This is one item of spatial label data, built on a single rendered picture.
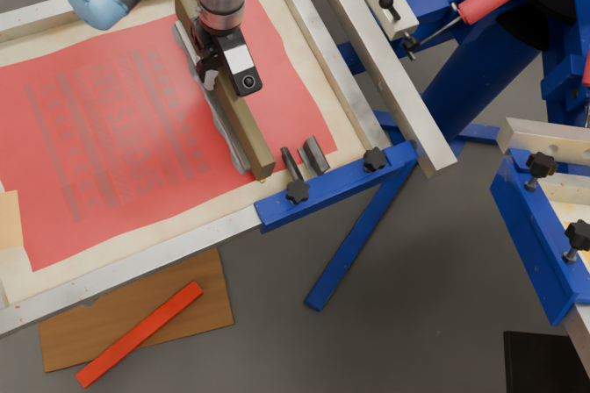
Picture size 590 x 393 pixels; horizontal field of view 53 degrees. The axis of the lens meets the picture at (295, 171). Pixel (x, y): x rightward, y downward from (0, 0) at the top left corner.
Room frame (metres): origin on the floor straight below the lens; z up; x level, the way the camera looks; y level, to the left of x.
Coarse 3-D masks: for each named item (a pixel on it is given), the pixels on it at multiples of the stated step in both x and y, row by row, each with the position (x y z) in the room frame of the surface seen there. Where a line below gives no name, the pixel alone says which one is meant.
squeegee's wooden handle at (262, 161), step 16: (176, 0) 0.64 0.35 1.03; (192, 0) 0.64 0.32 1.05; (192, 16) 0.61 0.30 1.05; (192, 32) 0.58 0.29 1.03; (224, 80) 0.51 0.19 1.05; (224, 96) 0.48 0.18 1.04; (240, 112) 0.46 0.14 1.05; (240, 128) 0.44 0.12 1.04; (256, 128) 0.44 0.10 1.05; (256, 144) 0.41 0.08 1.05; (256, 160) 0.39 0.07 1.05; (272, 160) 0.40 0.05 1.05; (256, 176) 0.38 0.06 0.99
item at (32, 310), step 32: (64, 0) 0.56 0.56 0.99; (288, 0) 0.79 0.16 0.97; (0, 32) 0.44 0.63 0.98; (32, 32) 0.48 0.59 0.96; (320, 32) 0.73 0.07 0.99; (320, 64) 0.68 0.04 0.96; (352, 96) 0.62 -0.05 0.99; (224, 224) 0.27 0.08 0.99; (256, 224) 0.30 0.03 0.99; (160, 256) 0.17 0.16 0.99; (192, 256) 0.20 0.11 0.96; (0, 288) 0.02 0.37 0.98; (64, 288) 0.06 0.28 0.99; (96, 288) 0.08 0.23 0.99; (0, 320) -0.02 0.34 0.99; (32, 320) 0.00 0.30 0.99
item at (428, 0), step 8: (408, 0) 0.86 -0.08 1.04; (416, 0) 0.87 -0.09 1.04; (424, 0) 0.88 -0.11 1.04; (432, 0) 0.88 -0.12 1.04; (440, 0) 0.89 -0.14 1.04; (416, 8) 0.85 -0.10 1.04; (424, 8) 0.86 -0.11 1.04; (432, 8) 0.87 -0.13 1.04; (440, 8) 0.87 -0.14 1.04; (448, 8) 0.89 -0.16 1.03; (416, 16) 0.83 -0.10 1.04; (424, 16) 0.84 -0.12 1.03; (432, 16) 0.86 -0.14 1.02; (440, 16) 0.88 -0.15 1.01; (424, 24) 0.86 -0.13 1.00; (384, 32) 0.77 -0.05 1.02
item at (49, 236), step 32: (256, 96) 0.55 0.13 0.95; (288, 96) 0.58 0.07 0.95; (288, 128) 0.52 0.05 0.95; (320, 128) 0.55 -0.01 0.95; (32, 160) 0.25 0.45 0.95; (224, 160) 0.40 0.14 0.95; (32, 192) 0.19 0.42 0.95; (160, 192) 0.29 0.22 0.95; (192, 192) 0.31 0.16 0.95; (224, 192) 0.34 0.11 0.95; (32, 224) 0.14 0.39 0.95; (64, 224) 0.16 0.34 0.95; (96, 224) 0.19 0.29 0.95; (128, 224) 0.21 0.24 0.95; (32, 256) 0.09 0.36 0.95; (64, 256) 0.11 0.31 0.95
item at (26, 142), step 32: (256, 0) 0.77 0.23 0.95; (128, 32) 0.57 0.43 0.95; (160, 32) 0.60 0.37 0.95; (256, 32) 0.69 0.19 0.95; (32, 64) 0.42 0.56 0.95; (64, 64) 0.45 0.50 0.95; (256, 64) 0.62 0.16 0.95; (288, 64) 0.65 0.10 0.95; (0, 96) 0.34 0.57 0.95; (192, 96) 0.50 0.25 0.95; (0, 128) 0.28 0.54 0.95; (32, 128) 0.30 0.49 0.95; (0, 160) 0.22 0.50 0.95
